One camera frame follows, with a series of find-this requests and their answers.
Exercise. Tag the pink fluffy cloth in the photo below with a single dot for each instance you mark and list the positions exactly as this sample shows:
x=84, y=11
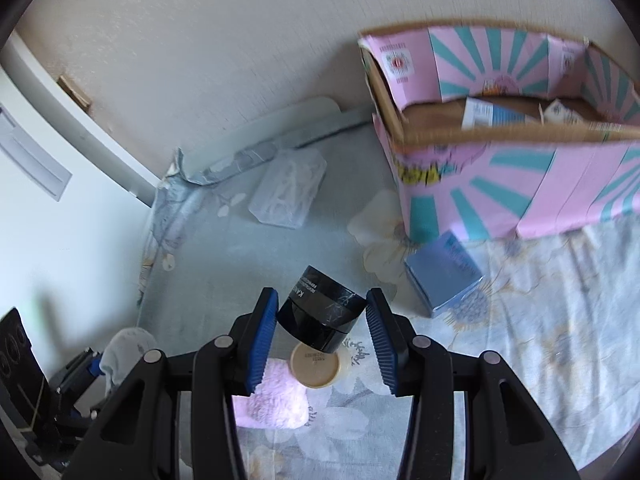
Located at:
x=278, y=402

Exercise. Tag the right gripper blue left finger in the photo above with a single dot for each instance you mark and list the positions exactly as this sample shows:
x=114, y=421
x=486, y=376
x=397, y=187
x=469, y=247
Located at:
x=230, y=365

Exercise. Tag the small blue box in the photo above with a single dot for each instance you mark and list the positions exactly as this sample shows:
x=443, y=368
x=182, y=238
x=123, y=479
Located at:
x=442, y=273

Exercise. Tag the white patterned sock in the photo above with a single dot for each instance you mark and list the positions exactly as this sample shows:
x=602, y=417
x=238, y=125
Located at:
x=122, y=353

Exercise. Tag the white wardrobe door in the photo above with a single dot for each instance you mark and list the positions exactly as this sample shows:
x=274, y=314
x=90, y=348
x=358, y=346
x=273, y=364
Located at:
x=75, y=207

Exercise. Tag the clear plastic blister pack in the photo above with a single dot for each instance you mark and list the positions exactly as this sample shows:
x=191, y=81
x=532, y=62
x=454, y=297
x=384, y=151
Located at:
x=288, y=188

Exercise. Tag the floral grey bed sheet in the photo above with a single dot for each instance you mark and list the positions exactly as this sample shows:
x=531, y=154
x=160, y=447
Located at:
x=563, y=310

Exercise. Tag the floral tissue pack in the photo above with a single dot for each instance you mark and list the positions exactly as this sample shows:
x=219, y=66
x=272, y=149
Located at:
x=557, y=113

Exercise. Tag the black cosmetic jar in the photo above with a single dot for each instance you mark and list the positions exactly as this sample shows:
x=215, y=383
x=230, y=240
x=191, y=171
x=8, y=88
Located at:
x=319, y=311

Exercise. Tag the beige round jar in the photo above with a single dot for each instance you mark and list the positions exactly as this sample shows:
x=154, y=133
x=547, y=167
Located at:
x=315, y=369

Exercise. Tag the pink teal cardboard box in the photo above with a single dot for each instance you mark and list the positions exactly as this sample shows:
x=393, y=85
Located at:
x=524, y=180

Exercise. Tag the white blue medicine box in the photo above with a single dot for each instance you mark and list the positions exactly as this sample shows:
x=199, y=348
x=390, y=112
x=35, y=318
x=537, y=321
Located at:
x=483, y=114

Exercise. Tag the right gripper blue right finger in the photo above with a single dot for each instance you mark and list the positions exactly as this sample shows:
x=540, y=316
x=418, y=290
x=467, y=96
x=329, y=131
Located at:
x=415, y=366

